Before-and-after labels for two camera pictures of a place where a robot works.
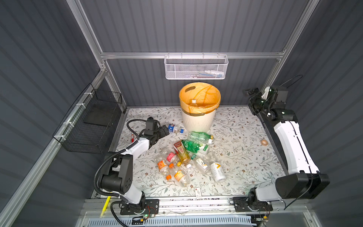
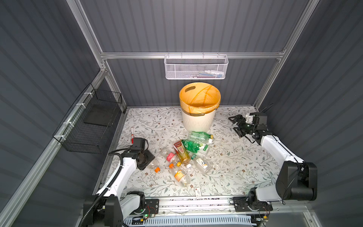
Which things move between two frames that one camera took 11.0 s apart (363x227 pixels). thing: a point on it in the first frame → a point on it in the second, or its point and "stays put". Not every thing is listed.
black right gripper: (252, 100) → (239, 125)
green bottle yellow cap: (200, 137) stays put
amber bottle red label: (183, 154) stays put
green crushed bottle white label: (194, 146) stays put
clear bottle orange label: (164, 168) → (155, 164)
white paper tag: (198, 192) stays put
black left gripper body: (156, 135) → (148, 156)
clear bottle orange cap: (180, 176) stays put
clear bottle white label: (202, 163) stays put
